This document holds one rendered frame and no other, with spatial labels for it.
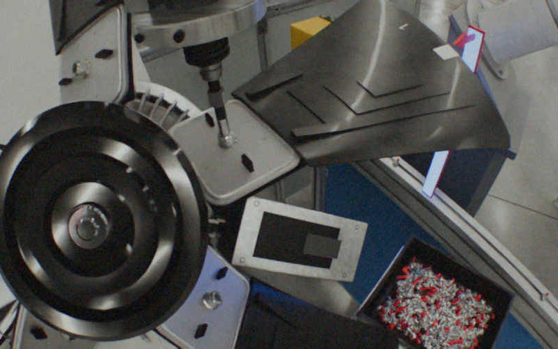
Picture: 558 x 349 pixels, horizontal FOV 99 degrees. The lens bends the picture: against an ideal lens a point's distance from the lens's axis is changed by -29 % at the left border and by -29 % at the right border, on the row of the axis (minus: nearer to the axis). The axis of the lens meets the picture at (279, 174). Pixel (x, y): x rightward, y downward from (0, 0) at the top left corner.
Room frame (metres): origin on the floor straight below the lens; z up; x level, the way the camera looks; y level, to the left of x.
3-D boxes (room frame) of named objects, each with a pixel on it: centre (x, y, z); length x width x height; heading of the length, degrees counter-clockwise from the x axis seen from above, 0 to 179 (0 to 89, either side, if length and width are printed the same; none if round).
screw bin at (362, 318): (0.12, -0.22, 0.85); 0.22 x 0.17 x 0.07; 45
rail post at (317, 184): (0.63, -0.12, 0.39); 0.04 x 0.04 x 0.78; 30
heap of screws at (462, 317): (0.11, -0.22, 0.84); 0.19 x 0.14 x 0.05; 45
